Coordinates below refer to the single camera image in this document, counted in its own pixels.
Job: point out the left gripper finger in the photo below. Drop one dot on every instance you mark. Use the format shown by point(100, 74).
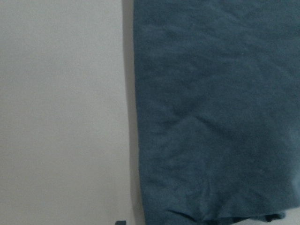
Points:
point(123, 222)

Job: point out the black printed t-shirt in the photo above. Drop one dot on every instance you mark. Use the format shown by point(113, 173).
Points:
point(217, 86)

